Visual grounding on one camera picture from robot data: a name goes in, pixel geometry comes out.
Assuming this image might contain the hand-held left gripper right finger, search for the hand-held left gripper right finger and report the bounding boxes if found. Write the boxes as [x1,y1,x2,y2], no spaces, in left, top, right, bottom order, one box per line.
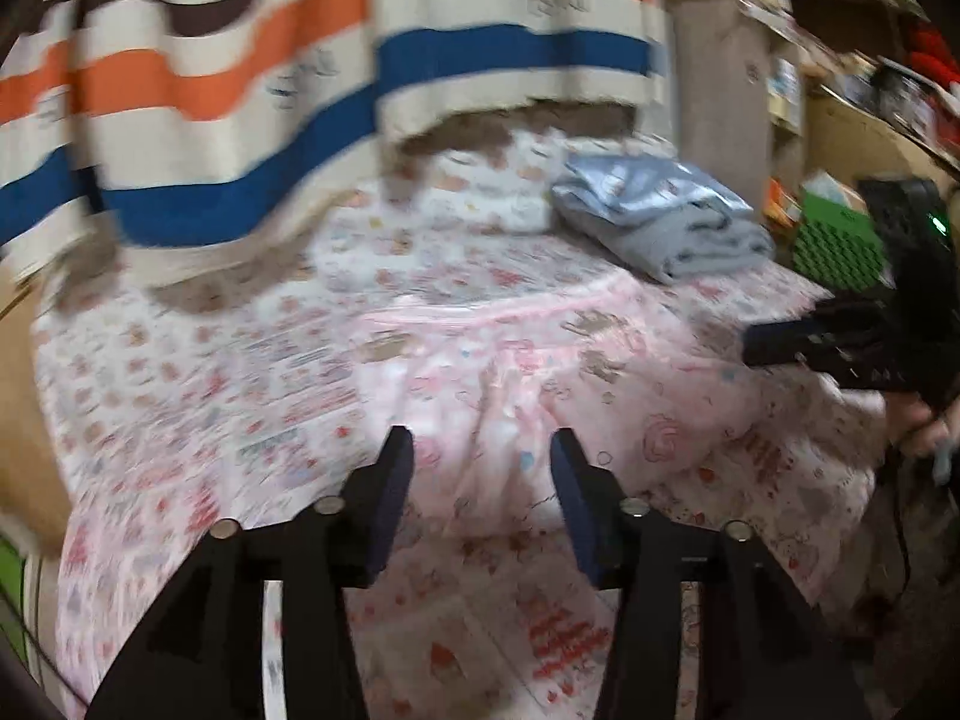
[550,427,875,720]

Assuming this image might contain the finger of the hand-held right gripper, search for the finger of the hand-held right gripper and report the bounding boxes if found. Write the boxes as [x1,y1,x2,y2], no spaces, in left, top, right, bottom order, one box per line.
[741,298,895,392]

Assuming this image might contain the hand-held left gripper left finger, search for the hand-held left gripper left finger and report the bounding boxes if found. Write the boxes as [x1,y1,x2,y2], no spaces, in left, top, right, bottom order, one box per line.
[88,426,415,720]

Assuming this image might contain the pink printed pants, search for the pink printed pants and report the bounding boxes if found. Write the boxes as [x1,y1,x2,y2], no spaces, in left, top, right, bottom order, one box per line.
[352,274,890,608]

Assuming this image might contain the light blue cat-print pants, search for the light blue cat-print pants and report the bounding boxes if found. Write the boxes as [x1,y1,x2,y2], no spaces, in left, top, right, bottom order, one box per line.
[550,154,777,286]

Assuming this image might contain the person's right hand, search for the person's right hand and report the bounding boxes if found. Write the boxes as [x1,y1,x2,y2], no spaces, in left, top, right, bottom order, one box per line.
[887,388,960,482]

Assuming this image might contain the green patterned box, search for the green patterned box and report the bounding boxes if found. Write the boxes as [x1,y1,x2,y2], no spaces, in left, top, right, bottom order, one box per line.
[791,172,890,295]

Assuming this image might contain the orange packet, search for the orange packet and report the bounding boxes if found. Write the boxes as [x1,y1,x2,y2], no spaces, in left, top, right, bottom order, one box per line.
[763,176,803,230]

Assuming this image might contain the cluttered wooden shelf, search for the cluttered wooden shelf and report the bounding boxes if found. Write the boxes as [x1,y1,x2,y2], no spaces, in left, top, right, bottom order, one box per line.
[739,0,960,190]

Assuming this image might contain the printed bed sheet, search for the printed bed sheet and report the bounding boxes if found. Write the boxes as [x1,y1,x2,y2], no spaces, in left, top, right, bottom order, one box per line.
[30,187,893,720]

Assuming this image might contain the red cloth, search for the red cloth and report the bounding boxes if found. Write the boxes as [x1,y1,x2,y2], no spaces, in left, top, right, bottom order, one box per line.
[907,22,960,91]

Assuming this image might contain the grey cabinet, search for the grey cabinet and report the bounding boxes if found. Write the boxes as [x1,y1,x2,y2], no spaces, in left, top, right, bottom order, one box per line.
[664,0,807,205]

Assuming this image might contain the bear-print white pillow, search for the bear-print white pillow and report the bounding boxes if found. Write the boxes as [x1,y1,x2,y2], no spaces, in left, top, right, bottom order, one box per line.
[382,127,676,235]

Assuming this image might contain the brown cardboard sheet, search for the brown cardboard sheet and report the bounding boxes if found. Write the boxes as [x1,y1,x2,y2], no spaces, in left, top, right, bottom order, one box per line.
[0,270,74,550]

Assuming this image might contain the striped hanging cloth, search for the striped hanging cloth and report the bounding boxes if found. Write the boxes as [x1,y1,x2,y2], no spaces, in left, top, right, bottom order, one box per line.
[0,0,672,278]

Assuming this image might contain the black cable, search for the black cable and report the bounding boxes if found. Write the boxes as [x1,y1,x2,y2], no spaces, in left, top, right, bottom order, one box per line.
[883,435,916,605]

